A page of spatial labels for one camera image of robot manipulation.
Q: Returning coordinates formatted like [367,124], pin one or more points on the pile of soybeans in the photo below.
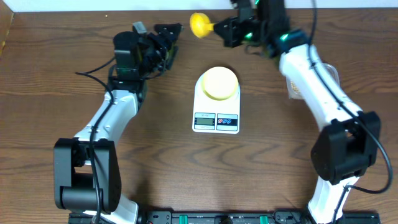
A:
[294,88]

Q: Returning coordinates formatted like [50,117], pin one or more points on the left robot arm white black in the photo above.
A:
[87,180]

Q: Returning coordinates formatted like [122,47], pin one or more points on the white digital kitchen scale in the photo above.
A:
[213,116]

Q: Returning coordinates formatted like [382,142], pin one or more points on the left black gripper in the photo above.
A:
[163,52]

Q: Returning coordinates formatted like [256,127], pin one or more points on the yellow scoop spoon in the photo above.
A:
[201,25]

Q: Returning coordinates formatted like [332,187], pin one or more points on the clear plastic container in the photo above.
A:
[306,82]

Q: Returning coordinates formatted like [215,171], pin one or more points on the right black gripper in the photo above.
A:
[232,37]

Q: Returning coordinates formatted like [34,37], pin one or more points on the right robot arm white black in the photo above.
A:
[348,142]

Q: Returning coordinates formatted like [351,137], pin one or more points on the yellow plastic bowl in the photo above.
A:
[219,83]

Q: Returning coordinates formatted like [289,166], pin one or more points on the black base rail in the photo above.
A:
[280,216]

